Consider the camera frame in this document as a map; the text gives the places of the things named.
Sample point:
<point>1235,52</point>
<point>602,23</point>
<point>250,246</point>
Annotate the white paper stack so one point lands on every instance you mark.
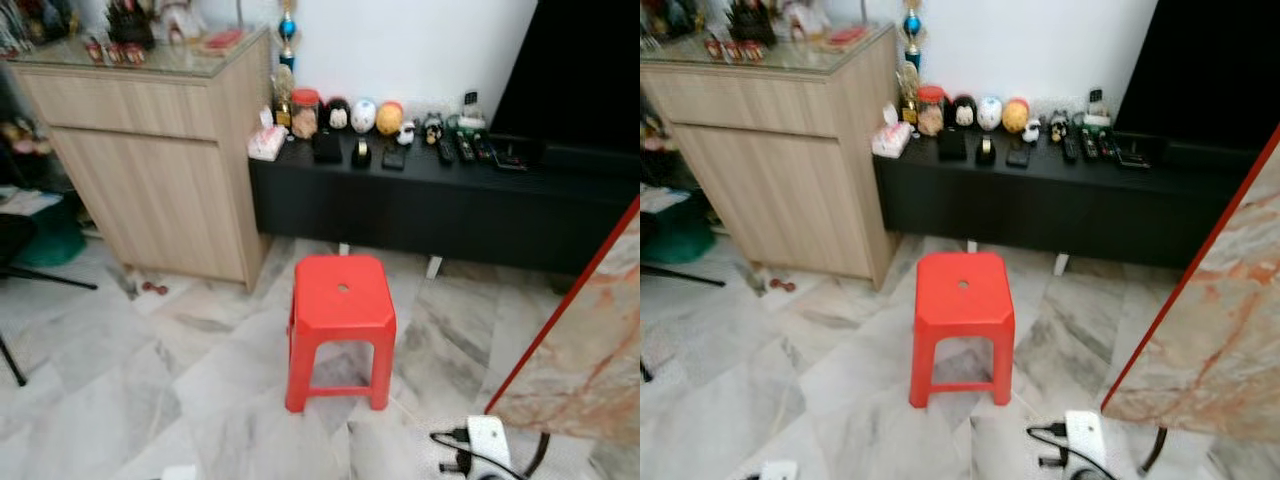
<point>25,200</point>
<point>660,198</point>

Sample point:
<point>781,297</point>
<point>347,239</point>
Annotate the clear jar with red lid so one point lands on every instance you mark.
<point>931,112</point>
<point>305,115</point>

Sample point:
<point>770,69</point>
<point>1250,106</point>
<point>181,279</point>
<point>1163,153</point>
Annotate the small red jar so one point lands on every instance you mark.
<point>135,54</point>
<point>94,49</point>
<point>114,52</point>
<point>714,47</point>
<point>756,52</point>
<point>734,50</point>

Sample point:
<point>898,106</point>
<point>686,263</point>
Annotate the marble table with red edge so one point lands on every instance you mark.
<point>590,360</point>
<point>1210,320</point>

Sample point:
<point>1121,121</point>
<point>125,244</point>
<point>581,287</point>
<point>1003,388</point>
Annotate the pink and white tissue pack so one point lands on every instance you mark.
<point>267,142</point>
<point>891,139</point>

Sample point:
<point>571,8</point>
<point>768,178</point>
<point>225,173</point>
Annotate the light wooden cabinet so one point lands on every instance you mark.
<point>780,170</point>
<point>150,170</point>

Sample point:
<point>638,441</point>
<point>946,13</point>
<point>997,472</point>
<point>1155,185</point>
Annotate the red flat box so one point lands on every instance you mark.
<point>847,38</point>
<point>222,40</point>

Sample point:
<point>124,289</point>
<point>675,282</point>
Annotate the black remote control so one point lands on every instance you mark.
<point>1070,149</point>
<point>1090,145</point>
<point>445,152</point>
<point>465,148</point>

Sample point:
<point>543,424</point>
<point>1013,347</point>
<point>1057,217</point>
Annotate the black television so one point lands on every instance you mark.
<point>1200,70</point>
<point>580,70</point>

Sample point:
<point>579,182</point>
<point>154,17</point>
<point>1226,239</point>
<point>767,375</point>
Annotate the small white figurine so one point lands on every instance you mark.
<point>406,133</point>
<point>1031,131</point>

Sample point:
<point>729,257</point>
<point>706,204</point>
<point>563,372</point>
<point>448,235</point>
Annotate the orange round figurine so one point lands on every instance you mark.
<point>389,119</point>
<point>1015,116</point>

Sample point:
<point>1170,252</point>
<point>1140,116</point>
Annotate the black flat wallet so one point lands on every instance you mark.
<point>393,158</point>
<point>1018,155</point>

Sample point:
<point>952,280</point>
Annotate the small dark figurine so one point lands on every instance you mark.
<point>1058,126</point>
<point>432,128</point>

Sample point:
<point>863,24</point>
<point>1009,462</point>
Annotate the black low console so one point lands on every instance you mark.
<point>1040,210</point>
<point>420,210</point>

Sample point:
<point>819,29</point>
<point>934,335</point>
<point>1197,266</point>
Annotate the green bin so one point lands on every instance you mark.
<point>55,240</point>
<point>680,238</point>

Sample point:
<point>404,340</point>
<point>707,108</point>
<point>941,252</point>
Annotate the dark ornament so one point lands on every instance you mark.
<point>752,22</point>
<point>130,25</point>

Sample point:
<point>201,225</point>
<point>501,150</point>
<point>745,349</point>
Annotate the black and white round figurine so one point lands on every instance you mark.
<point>963,112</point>
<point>337,115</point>

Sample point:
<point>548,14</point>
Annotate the blue and gold trophy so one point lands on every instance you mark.
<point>912,25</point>
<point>287,28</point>

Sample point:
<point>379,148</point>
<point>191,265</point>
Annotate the red plastic stool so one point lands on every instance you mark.
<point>962,308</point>
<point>340,310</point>

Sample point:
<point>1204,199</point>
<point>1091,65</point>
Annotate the black square box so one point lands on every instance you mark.
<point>952,144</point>
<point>326,147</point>

